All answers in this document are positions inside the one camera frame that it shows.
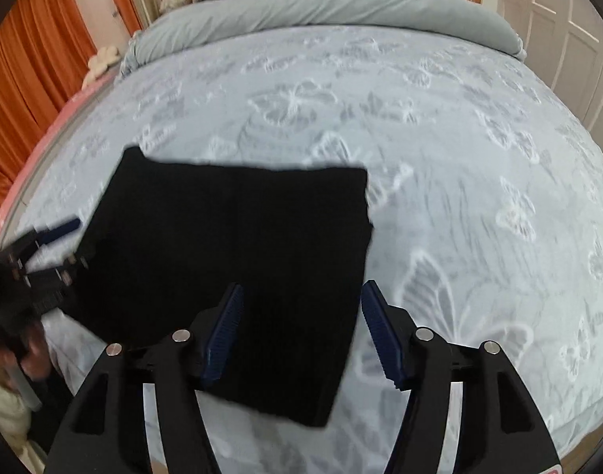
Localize black pants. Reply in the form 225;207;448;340
64;147;373;428

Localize left hand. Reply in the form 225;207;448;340
0;320;53;391

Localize orange curtain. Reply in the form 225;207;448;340
0;0;141;207

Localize white plush toy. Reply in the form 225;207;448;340
82;45;121;89

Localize grey butterfly bedspread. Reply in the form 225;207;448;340
8;26;603;455

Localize grey rolled duvet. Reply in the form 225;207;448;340
117;0;526;81

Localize white wardrobe doors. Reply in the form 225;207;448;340
498;0;603;138

